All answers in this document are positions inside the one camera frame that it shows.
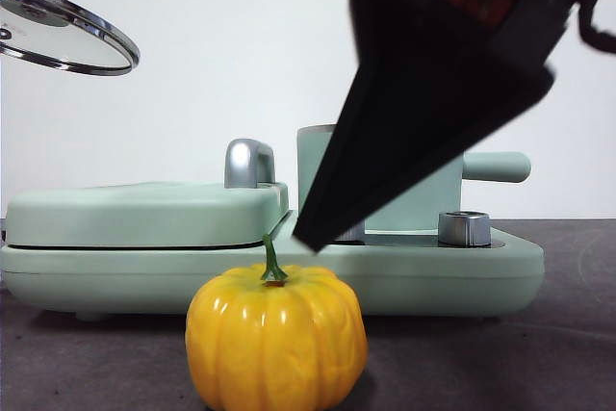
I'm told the glass lid with green knob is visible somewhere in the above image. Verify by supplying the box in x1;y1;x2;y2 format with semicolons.
0;0;141;77

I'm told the yellow toy pumpkin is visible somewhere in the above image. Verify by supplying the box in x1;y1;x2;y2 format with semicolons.
185;233;369;411

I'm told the silver control knob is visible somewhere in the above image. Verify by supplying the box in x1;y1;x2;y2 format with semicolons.
336;224;366;243
436;211;493;246

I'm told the mint green breakfast machine base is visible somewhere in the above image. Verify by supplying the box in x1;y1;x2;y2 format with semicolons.
0;211;546;323

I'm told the mint green griddle cover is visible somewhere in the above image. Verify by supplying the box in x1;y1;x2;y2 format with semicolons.
4;181;291;248

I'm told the mint green pot with handle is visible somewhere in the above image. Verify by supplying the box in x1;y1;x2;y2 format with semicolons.
295;124;534;234

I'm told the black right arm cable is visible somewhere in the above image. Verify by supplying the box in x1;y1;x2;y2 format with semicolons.
574;0;616;54

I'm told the silver griddle cover handle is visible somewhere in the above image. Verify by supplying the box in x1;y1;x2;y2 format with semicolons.
223;139;277;190

